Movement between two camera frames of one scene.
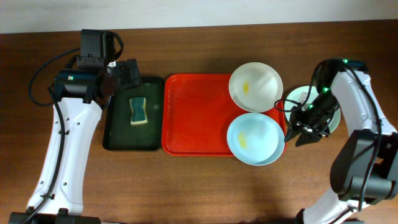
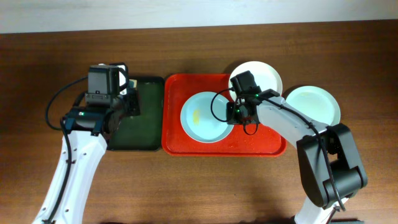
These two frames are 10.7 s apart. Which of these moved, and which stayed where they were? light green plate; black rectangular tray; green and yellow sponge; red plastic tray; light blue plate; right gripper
Moved: light blue plate; green and yellow sponge; right gripper
Stayed: black rectangular tray; light green plate; red plastic tray
